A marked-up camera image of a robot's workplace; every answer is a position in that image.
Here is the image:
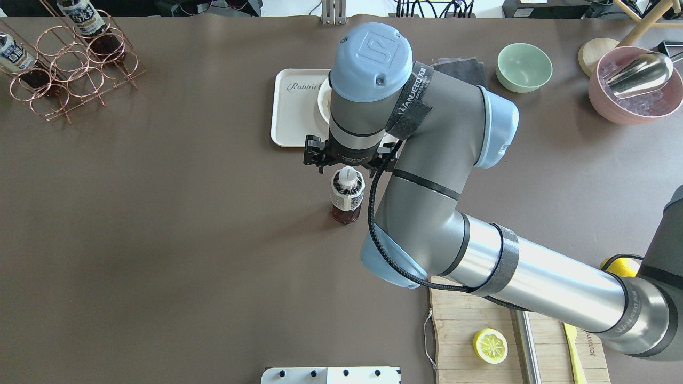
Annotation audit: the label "yellow plastic knife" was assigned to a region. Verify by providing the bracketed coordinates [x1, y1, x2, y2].
[562, 323, 587, 384]

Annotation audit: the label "round wooden lid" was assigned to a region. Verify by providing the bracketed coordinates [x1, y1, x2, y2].
[577, 37, 619, 77]

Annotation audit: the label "pink bowl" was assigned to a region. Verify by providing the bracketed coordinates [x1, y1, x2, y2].
[588, 46, 682, 125]

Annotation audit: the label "tea bottle in rack corner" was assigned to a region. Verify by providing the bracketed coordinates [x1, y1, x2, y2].
[58, 1, 126, 63]

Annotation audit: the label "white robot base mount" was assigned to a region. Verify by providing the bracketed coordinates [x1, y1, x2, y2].
[260, 365, 402, 383]

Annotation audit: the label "gray robot arm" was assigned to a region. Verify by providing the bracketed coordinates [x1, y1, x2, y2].
[305, 20, 681, 361]

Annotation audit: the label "black braided cable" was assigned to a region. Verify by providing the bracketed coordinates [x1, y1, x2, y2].
[366, 140, 529, 311]

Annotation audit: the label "white round plate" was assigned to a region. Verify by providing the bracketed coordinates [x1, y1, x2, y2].
[317, 79, 332, 124]

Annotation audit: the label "cream serving tray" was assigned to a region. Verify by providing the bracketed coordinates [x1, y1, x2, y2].
[270, 68, 400, 148]

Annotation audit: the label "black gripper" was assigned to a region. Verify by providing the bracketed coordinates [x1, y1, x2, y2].
[303, 134, 399, 175]

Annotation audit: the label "halved lemon slice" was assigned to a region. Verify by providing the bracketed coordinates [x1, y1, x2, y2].
[472, 328, 509, 364]

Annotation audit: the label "copper wire bottle rack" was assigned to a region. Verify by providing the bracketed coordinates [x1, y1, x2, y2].
[2, 1, 147, 121]

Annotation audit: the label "tea bottle white cap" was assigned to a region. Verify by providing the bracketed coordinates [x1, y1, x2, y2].
[329, 166, 366, 225]

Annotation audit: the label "wooden stand legs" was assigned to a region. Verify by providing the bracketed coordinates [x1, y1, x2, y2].
[613, 1, 682, 47]

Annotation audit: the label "steel muddler with black tip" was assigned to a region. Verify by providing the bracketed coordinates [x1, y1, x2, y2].
[514, 310, 542, 383]

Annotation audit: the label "green ceramic bowl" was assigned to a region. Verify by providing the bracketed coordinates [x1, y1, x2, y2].
[496, 42, 553, 94]

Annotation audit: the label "yellow lemon near base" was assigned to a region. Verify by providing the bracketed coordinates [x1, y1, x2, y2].
[600, 256, 641, 277]

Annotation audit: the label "bamboo cutting board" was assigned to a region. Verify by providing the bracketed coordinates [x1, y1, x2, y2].
[424, 276, 611, 384]

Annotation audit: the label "tea bottle in rack front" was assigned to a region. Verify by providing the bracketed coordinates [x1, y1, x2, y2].
[1, 33, 62, 97]

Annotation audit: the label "gray folded cloth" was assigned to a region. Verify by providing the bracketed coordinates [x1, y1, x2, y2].
[431, 58, 488, 89]

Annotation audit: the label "steel ice scoop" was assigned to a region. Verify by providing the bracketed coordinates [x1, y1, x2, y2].
[605, 52, 674, 99]

